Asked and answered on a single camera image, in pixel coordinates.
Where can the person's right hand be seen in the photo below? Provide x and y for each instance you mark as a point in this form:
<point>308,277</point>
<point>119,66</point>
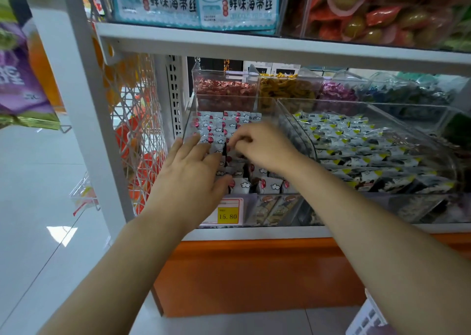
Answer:
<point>270,149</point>

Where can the person's left hand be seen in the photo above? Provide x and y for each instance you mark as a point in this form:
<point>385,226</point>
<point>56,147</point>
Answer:
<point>184,191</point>

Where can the person's right fingers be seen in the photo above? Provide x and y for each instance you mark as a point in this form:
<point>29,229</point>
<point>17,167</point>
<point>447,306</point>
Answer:
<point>241,141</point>

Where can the person's left middle finger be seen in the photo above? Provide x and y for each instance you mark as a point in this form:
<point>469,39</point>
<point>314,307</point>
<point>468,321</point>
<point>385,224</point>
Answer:
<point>205,156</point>

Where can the person's left thumb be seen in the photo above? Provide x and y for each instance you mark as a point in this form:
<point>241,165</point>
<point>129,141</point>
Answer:
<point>225,185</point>

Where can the person's left little finger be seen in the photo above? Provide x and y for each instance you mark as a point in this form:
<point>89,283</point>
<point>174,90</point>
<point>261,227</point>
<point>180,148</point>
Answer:
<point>176,149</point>

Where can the person's left forearm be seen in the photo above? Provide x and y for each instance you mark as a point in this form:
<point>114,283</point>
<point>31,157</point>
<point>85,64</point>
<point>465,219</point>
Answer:
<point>117,279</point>

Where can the person's right forearm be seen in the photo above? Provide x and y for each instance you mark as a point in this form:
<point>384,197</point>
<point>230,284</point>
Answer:
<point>386,257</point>

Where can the yellow white price tag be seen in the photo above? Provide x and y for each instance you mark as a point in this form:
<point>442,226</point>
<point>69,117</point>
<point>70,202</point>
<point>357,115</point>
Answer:
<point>229,213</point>

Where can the pile of white red packets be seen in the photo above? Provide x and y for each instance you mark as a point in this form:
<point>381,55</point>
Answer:
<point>217,125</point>

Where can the pile of orange packets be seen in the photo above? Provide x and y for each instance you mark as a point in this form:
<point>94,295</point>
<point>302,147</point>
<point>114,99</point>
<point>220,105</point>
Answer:
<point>128,136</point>

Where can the grey printed snack packet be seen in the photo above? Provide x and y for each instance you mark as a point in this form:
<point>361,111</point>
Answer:
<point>272,209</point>

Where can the clear bin of red candies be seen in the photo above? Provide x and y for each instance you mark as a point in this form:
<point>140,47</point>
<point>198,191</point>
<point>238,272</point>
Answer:
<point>224,88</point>

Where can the clear bin of yellow candies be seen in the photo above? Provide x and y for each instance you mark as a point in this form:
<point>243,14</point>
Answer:
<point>287,88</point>

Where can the white metal shelf unit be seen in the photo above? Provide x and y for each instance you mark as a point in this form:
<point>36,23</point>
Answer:
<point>257,47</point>

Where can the orange shelf base panel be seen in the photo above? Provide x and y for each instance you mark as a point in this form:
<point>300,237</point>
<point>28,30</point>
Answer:
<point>257,276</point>

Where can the clear hanging candy packet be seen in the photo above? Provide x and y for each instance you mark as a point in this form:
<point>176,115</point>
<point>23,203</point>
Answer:
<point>84,195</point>

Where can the pile of purple candies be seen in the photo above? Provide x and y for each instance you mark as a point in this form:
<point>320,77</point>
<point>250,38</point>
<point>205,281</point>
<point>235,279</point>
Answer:
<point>336,92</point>

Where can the pile of white yellow packets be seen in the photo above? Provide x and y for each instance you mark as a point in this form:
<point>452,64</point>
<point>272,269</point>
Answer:
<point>353,143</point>

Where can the light blue seaweed packet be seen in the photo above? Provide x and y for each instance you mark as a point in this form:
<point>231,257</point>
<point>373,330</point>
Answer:
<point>243,3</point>
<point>158,2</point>

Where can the orange hanging snack bag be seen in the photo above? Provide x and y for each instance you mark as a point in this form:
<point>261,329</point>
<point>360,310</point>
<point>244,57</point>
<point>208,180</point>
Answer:
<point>46,70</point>

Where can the purple hanging snack bag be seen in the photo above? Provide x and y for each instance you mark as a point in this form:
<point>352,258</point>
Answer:
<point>18,84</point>

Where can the pile of blue green candies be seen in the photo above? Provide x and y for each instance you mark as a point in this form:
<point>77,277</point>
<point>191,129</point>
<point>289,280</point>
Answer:
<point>404,90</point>

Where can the large clear plastic snack bin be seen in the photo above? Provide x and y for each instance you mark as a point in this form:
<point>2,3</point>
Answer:
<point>415,125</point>

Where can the clear bin of red snacks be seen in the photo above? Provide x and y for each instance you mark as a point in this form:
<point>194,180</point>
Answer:
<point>382,11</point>

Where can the white plastic basket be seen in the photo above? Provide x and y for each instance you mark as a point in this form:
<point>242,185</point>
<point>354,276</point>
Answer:
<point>368,318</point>

